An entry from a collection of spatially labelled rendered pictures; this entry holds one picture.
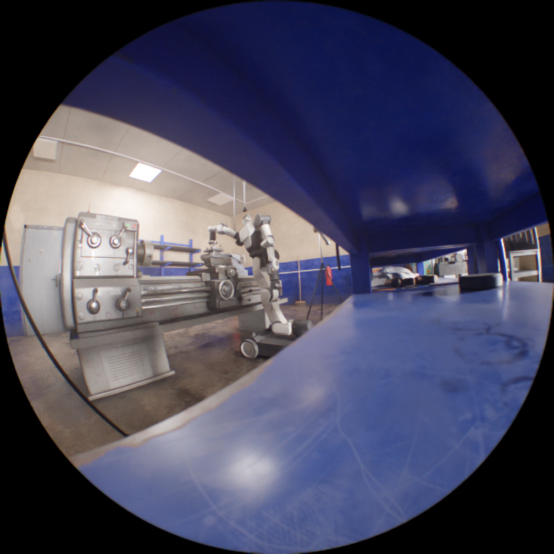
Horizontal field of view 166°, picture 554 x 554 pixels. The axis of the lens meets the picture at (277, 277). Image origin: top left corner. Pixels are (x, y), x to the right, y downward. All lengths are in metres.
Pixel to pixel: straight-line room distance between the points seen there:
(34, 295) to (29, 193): 2.13
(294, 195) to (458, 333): 0.18
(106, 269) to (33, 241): 3.62
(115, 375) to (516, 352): 1.69
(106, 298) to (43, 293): 3.51
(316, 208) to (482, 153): 0.23
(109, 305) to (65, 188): 4.23
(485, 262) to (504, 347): 0.58
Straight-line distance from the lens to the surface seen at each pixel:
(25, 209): 5.33
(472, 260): 0.80
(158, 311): 1.74
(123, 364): 1.62
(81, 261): 1.55
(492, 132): 0.27
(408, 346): 0.15
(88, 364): 1.57
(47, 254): 4.88
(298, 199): 0.17
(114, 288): 1.44
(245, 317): 3.06
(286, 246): 5.97
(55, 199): 5.26
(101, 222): 1.63
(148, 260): 1.87
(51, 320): 4.82
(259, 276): 1.93
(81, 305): 1.41
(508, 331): 0.19
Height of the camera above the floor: 0.73
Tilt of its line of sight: 2 degrees up
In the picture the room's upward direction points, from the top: 4 degrees counter-clockwise
